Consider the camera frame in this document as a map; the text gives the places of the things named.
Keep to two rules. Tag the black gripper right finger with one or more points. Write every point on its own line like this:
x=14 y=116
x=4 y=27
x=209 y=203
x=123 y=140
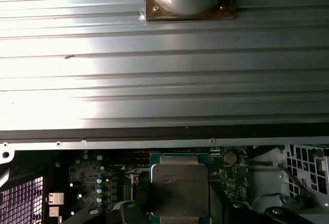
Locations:
x=218 y=208

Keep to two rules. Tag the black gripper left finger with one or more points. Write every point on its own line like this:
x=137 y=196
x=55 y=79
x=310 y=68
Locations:
x=141 y=203

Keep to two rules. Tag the silver CPU green edge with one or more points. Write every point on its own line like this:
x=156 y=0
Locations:
x=177 y=183

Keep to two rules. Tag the green motherboard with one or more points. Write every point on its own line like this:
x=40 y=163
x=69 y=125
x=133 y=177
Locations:
x=231 y=183

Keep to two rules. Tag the round coin cell battery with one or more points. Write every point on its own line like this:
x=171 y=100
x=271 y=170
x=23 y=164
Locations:
x=229 y=158

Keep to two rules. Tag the black grey PC case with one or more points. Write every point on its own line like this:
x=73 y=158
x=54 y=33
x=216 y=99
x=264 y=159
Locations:
x=128 y=144

